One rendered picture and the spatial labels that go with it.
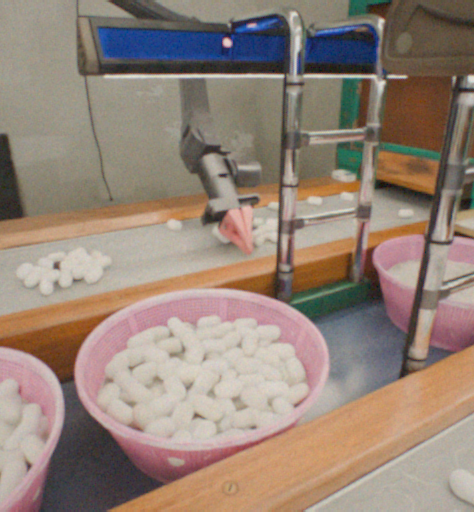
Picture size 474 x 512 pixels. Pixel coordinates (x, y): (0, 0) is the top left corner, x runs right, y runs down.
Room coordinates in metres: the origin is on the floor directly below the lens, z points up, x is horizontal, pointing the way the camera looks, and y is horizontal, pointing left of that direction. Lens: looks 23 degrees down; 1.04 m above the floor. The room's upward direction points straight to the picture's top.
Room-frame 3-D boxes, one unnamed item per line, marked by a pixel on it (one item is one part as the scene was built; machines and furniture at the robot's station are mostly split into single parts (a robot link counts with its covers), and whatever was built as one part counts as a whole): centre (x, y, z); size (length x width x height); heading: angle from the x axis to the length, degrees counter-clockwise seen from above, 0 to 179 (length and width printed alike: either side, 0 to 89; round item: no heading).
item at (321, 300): (0.68, -0.10, 0.90); 0.20 x 0.19 x 0.45; 119
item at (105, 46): (0.76, -0.07, 1.08); 0.62 x 0.08 x 0.07; 119
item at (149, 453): (0.38, 0.04, 0.72); 0.27 x 0.27 x 0.10
